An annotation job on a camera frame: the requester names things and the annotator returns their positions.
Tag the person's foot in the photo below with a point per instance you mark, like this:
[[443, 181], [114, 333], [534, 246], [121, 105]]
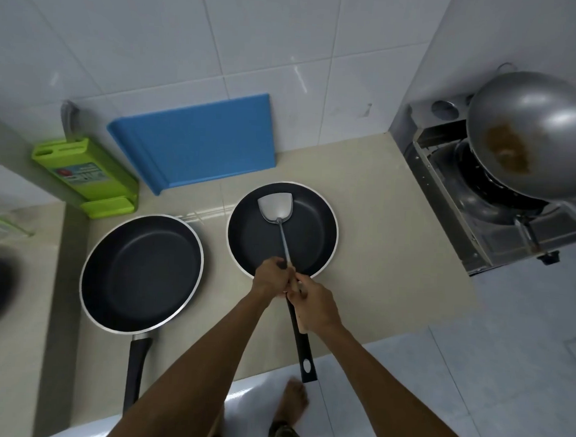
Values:
[[292, 402]]

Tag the metal wok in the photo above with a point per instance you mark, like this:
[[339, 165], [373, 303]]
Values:
[[535, 126]]

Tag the person's right hand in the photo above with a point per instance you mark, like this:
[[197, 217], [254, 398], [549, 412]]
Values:
[[315, 308]]

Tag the person's left forearm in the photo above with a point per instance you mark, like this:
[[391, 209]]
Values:
[[186, 373]]

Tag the person's right forearm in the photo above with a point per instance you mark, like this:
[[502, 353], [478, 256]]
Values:
[[389, 401]]

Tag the green knife block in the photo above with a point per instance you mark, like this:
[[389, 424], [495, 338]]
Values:
[[94, 179]]

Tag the steel gas stove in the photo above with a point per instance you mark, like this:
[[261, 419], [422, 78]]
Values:
[[460, 199]]

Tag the large black frying pan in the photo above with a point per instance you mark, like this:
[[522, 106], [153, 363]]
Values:
[[311, 231]]

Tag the blue cutting board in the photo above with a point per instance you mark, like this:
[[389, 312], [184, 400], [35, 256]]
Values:
[[201, 136]]

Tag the person's left hand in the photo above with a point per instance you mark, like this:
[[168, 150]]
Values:
[[271, 279]]

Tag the medium black frying pan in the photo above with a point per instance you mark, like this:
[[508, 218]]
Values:
[[143, 267]]

